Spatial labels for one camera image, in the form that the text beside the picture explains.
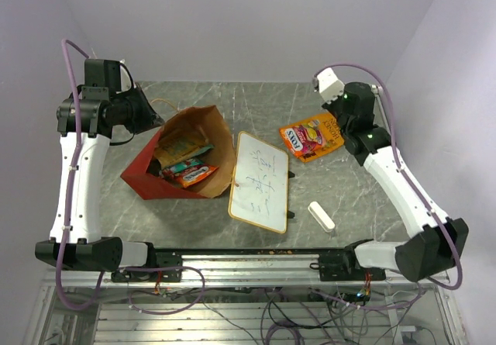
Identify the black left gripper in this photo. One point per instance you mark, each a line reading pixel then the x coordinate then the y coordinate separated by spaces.
pixel 150 119

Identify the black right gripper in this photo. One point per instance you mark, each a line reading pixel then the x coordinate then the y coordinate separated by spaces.
pixel 330 105

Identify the orange honey snack bag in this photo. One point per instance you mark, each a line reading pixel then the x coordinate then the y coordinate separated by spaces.
pixel 330 130

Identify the orange white Fox's candy bag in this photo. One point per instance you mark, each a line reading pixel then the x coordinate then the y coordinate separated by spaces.
pixel 303 138

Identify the brown teal chips bag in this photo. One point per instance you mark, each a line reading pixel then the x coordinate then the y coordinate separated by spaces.
pixel 180 145

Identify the red Doritos bag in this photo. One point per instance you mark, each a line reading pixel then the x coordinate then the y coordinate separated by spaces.
pixel 184 167

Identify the red brown paper bag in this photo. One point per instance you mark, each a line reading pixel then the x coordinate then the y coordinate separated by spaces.
pixel 142 175

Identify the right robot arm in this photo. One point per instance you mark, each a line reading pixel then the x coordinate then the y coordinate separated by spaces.
pixel 436 241

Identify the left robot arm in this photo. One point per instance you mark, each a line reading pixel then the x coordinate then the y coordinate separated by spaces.
pixel 109 97

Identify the white whiteboard eraser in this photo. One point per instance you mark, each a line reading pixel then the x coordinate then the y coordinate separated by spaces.
pixel 321 217

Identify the yellow framed whiteboard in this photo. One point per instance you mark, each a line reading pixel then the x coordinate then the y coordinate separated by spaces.
pixel 259 192

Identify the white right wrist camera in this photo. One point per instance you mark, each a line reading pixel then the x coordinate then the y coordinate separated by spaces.
pixel 328 85

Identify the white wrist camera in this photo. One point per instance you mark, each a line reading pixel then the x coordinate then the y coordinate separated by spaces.
pixel 127 81
pixel 328 85

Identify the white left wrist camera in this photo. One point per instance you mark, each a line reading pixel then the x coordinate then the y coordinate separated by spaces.
pixel 127 81

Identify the aluminium mounting rail frame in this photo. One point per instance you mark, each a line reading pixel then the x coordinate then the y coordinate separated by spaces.
pixel 215 279

